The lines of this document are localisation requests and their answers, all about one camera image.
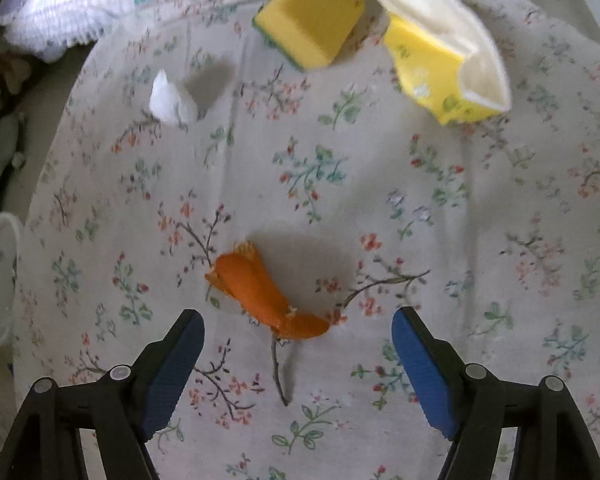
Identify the orange peel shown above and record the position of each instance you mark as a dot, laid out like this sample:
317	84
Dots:
242	275

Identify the floral bed sheet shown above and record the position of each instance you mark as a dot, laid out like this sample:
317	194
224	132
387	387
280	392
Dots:
359	203

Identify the yellow sponge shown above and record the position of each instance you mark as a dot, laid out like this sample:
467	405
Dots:
309	32

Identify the small white tissue wad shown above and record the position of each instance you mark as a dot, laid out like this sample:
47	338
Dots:
171	103

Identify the yellow paper cup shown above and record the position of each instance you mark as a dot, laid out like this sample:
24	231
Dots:
446	60

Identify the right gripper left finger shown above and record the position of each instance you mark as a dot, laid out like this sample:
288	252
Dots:
161	372

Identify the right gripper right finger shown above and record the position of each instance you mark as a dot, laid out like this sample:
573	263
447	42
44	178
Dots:
435	371

